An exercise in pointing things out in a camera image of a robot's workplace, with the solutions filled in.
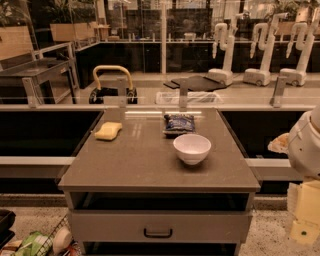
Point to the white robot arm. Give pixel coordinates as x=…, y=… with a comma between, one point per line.
x=302, y=146

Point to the clear plastic bin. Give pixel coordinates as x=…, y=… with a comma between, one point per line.
x=166, y=98

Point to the black floor mat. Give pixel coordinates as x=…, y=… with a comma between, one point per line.
x=195, y=83

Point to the wire basket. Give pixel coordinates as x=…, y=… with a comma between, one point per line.
x=43, y=244

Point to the white background robot right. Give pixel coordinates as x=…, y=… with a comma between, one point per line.
x=302, y=38

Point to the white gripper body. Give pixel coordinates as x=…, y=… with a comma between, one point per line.
x=302, y=150

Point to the white bowl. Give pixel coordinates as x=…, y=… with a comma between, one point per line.
x=191, y=148

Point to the grey middle drawer front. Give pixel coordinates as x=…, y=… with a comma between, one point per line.
x=116, y=226

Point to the black drawer handle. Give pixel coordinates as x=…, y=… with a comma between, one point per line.
x=158, y=234

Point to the white background robot left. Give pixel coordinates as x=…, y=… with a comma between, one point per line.
x=224, y=40

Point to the glass railing post right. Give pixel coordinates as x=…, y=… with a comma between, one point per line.
x=276, y=99

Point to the grey drawer cabinet counter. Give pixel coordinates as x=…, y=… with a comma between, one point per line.
x=140, y=172

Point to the blue chip bag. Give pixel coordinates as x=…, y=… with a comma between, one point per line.
x=177, y=124

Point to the white cup in basket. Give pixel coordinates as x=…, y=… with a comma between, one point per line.
x=62, y=240

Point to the glass railing post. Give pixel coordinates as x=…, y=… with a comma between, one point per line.
x=276, y=99
x=183, y=96
x=30, y=92

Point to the black cart with yellow handle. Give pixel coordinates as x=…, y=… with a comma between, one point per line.
x=98, y=94

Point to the yellow sponge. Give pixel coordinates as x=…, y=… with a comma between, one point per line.
x=108, y=131

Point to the white background robot middle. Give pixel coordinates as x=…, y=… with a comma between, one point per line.
x=263, y=38

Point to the black tray stack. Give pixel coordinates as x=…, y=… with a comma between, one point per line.
x=7, y=219

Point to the green snack bag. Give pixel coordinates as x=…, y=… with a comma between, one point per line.
x=26, y=246

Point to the grey metal table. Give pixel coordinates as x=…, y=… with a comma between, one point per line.
x=53, y=80

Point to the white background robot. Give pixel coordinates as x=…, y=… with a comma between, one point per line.
x=302, y=38
x=263, y=38
x=224, y=40

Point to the glass railing post left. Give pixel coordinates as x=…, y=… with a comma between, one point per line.
x=30, y=92

